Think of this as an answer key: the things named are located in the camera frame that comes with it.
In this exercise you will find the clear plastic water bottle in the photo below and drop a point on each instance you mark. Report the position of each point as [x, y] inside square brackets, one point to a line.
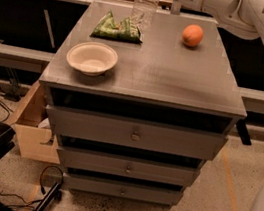
[143, 12]

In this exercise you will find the white paper bowl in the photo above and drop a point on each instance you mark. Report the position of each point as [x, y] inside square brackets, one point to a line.
[92, 58]

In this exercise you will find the orange fruit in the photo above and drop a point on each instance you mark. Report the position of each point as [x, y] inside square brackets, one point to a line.
[192, 35]

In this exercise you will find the green chip bag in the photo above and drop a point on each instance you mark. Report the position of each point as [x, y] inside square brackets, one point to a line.
[125, 30]

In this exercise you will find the top grey drawer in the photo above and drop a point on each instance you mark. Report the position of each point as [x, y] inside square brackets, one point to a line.
[129, 133]

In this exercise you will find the grey drawer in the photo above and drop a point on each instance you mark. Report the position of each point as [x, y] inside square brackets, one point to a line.
[129, 167]
[129, 133]
[122, 190]

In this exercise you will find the middle grey drawer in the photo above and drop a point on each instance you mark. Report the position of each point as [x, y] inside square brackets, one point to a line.
[129, 167]

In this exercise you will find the bottom grey drawer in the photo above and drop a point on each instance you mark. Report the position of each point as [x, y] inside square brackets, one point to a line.
[122, 190]

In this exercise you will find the green handled tool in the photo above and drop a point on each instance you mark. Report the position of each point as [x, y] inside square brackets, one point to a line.
[48, 23]

